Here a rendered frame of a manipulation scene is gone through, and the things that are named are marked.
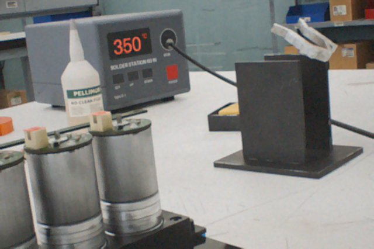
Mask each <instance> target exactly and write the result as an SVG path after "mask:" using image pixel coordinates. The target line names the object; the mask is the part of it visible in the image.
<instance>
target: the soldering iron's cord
mask: <svg viewBox="0 0 374 249"><path fill-rule="evenodd" d="M169 45H170V47H171V48H173V49H174V50H175V51H177V52H178V53H179V54H181V55H182V56H183V57H185V58H186V59H187V60H189V61H191V62H192V63H194V64H195V66H197V67H199V68H201V69H203V70H204V71H206V72H208V73H210V74H211V75H212V76H214V77H217V78H219V79H220V80H222V81H225V82H226V83H228V84H230V85H233V86H235V87H237V84H236V82H235V81H232V80H230V79H228V78H226V77H224V76H222V75H220V74H219V73H217V72H214V71H213V70H211V69H209V68H207V67H205V66H204V65H203V64H201V63H200V62H197V61H196V60H194V59H193V58H192V57H190V56H189V55H187V54H186V53H185V52H183V51H182V50H180V49H179V48H177V46H176V45H175V44H173V42H170V43H169ZM331 124H332V125H335V126H337V127H339V128H342V129H345V130H348V131H351V132H354V133H357V134H360V135H363V136H365V137H368V138H370V139H374V133H372V132H369V131H366V130H363V129H359V128H357V127H354V126H351V125H349V124H346V123H343V122H339V121H337V120H334V119H331Z"/></svg>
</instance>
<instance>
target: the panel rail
mask: <svg viewBox="0 0 374 249"><path fill-rule="evenodd" d="M143 113H148V110H142V109H140V110H135V111H132V112H127V113H122V114H120V115H121V116H122V119H125V118H126V117H131V116H135V115H140V114H143ZM112 120H116V115H114V116H112ZM90 126H91V125H90V122H86V123H81V124H77V125H74V126H71V127H67V128H64V129H59V131H60V134H64V133H69V132H74V131H77V130H81V129H86V128H89V127H90ZM54 131H55V130H54ZM54 131H51V132H47V136H48V137H49V136H52V135H54ZM25 143H26V141H25V138H23V139H19V140H14V141H9V142H6V143H1V144H0V150H3V149H6V148H11V147H16V146H19V145H20V144H25Z"/></svg>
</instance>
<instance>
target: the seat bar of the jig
mask: <svg viewBox="0 0 374 249"><path fill-rule="evenodd" d="M161 213H162V222H163V224H162V225H161V226H160V227H159V228H157V229H155V230H152V231H149V232H146V233H141V234H139V235H135V236H111V235H110V234H106V233H105V236H106V244H107V246H106V247H105V248H104V249H174V248H176V247H179V246H181V245H184V244H186V243H187V242H189V241H192V230H191V219H190V217H187V216H185V215H182V214H178V213H174V212H170V211H167V210H162V209H161Z"/></svg>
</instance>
